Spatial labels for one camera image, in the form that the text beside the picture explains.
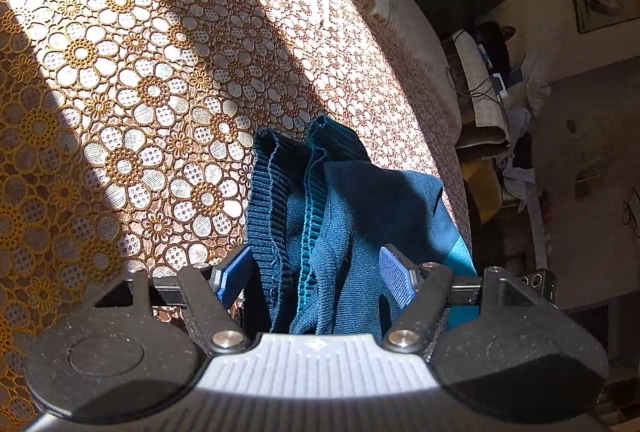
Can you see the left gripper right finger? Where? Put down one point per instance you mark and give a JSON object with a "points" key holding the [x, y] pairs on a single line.
{"points": [[401, 276]]}

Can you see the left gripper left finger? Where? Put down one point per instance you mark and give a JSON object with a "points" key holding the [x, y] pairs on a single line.
{"points": [[230, 276]]}

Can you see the teal blue knit sweater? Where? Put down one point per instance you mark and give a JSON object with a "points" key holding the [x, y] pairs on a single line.
{"points": [[318, 216]]}

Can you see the cluttered side table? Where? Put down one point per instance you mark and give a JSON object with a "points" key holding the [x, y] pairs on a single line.
{"points": [[491, 130]]}

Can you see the gold floral lace tablecloth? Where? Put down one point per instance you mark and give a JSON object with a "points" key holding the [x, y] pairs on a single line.
{"points": [[127, 129]]}

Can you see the beige sofa seat cover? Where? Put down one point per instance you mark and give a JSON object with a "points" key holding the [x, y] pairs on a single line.
{"points": [[390, 12]]}

